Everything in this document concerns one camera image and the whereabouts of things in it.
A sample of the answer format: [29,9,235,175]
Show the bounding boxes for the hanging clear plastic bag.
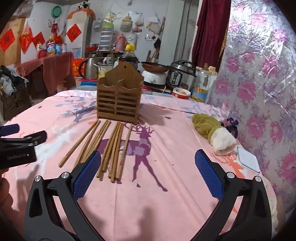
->
[133,13,144,33]

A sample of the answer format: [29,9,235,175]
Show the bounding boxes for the clear plastic oil bottle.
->
[191,64,218,103]

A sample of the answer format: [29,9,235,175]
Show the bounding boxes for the pink thermos jug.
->
[115,33,127,52]

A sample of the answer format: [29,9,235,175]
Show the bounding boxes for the dark sauce bottle yellow cap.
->
[119,44,140,70]

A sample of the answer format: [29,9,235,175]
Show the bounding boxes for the green plate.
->
[51,6,62,19]

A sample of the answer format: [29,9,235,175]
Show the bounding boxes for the dark red curtain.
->
[191,0,232,69]

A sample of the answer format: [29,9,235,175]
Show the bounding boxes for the black silver pressure cooker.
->
[166,61,197,92]

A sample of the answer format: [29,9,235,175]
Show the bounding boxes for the floral foil sheet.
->
[207,0,296,209]

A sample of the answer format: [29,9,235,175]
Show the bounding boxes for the pile of dark clothes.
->
[0,65,29,96]

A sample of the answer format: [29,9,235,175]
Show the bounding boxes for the hanging beige bag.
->
[120,16,133,32]

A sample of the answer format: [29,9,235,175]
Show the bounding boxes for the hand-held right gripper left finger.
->
[24,151,102,241]

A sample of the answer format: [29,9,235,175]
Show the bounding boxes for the stacked steel lunch container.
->
[99,22,114,51]

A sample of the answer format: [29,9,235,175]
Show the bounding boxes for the white cabinet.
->
[67,10,96,59]

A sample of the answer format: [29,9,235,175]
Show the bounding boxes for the white square case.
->
[236,146,261,174]

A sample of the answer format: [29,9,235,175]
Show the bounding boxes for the dark purple cloth piece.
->
[221,117,240,138]

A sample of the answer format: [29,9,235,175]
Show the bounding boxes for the steel pot with lid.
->
[94,62,114,79]

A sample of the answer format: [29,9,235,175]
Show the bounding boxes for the red cloth covered table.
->
[16,52,75,96]

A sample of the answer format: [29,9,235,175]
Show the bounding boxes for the steel kettle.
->
[79,57,100,80]

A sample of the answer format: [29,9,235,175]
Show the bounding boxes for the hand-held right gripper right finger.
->
[194,149,275,241]

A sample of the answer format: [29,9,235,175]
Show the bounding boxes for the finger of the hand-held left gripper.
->
[0,124,20,138]
[0,131,48,149]

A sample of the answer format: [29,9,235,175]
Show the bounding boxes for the yellow cooking oil bottle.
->
[46,37,56,56]

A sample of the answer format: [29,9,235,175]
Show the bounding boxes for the white electric stove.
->
[142,70,167,86]

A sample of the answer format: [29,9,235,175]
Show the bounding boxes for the red gift box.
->
[71,59,89,77]

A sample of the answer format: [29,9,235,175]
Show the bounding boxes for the red diamond paper decoration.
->
[67,23,82,43]
[32,32,46,49]
[0,29,16,53]

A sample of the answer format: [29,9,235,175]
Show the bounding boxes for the red plastic bag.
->
[19,23,34,50]

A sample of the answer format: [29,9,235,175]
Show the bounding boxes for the red and white bowl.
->
[172,88,191,100]

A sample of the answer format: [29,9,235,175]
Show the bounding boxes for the brown frying pan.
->
[141,61,170,73]

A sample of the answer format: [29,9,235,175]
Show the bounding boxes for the row of wooden chopsticks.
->
[58,119,133,182]

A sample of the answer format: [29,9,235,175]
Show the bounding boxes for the wooden slatted chopstick holder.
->
[97,61,144,125]

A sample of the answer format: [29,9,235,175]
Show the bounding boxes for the pink deer print bedsheet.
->
[0,89,278,241]

